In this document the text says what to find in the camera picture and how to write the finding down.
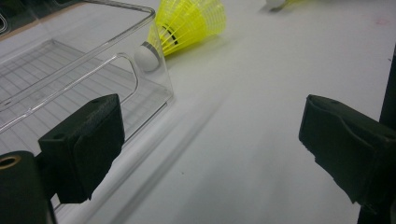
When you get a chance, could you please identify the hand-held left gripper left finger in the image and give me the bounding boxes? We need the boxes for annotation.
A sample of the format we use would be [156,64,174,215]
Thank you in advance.
[37,93,126,204]

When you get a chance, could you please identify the yellow plastic shuttlecock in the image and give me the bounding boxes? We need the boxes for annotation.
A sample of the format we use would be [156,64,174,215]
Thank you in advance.
[134,0,228,73]
[265,0,312,12]

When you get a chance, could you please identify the clear plastic container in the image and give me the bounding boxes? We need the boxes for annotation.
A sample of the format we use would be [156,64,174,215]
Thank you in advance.
[0,0,176,216]

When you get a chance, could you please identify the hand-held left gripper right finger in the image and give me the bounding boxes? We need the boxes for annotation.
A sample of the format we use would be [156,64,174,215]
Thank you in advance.
[298,93,396,207]

